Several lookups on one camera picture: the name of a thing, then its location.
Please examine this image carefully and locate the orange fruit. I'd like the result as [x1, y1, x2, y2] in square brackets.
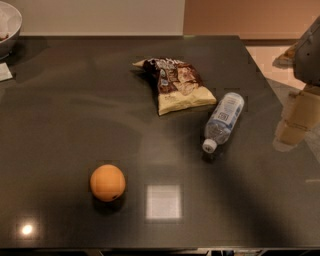
[90, 165, 126, 202]

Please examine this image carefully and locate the white paper card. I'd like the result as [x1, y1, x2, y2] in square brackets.
[0, 63, 13, 81]

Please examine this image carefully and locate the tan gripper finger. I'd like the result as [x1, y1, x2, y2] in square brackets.
[273, 85, 320, 148]

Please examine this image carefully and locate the brown chip bag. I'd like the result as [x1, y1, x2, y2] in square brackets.
[133, 58, 217, 116]

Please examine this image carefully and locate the blue plastic water bottle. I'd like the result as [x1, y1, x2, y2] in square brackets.
[202, 92, 244, 154]

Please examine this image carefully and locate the metal bowl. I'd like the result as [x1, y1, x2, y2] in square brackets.
[0, 1, 23, 59]

